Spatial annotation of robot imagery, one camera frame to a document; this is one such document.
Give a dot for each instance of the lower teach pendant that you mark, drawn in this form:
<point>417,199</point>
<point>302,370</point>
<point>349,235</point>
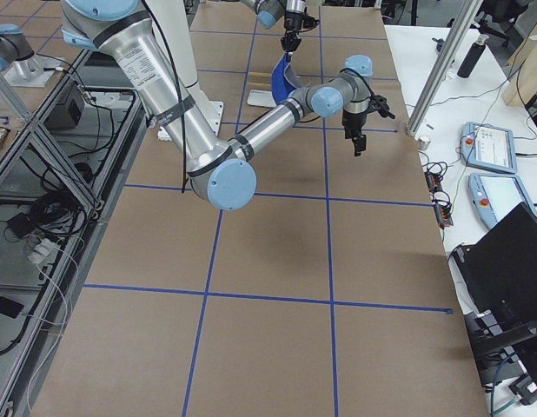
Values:
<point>495,195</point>

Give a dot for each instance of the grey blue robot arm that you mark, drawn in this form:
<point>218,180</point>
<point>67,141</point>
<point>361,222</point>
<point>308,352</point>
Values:
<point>349,92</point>

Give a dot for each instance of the black monitor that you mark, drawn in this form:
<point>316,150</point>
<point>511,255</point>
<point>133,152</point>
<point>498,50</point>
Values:
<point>500,272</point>

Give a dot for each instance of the teach pendant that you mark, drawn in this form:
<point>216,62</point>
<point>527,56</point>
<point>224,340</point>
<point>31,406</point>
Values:
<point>495,195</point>
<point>484,146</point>

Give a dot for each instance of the black phone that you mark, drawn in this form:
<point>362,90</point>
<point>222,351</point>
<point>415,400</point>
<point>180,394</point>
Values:
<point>10,308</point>

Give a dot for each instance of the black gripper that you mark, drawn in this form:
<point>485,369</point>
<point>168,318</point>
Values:
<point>292,21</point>

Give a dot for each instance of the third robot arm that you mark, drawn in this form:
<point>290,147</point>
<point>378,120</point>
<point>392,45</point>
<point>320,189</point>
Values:
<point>22,66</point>

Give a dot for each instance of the black power box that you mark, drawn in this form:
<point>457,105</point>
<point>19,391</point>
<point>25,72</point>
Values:
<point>68,109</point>

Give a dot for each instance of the upper teach pendant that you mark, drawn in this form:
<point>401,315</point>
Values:
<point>484,146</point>

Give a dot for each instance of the left wooden rack rod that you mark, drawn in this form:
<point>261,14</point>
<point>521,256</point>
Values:
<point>259,74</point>

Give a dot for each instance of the aluminium frame post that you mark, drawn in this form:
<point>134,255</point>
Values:
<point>444,60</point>

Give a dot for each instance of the black water bottle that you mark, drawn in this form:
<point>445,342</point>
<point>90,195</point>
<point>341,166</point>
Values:
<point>472,57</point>

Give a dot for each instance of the white towel rack base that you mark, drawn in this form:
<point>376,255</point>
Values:
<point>261,98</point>

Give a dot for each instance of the blue grey towel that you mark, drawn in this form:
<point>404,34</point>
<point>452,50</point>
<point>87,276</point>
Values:
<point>284,80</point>

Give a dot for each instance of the small silver cylinder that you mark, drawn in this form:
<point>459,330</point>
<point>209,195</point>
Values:
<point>423,142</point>

